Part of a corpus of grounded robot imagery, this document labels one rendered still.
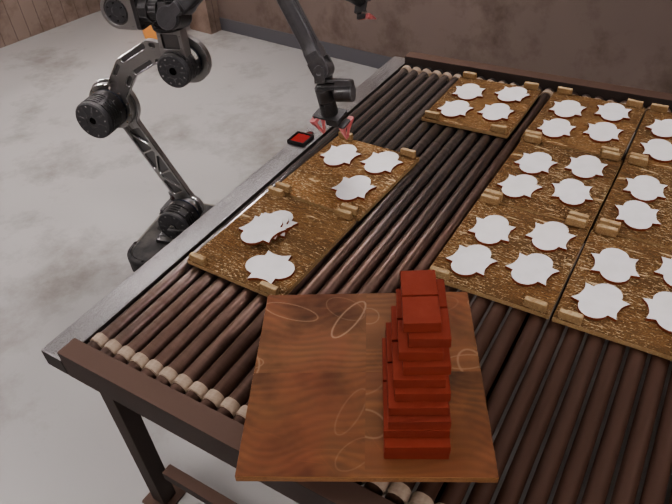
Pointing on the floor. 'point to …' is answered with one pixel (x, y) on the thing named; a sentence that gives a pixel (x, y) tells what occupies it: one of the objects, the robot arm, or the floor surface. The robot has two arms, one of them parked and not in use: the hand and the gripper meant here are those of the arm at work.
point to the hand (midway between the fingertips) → (335, 133)
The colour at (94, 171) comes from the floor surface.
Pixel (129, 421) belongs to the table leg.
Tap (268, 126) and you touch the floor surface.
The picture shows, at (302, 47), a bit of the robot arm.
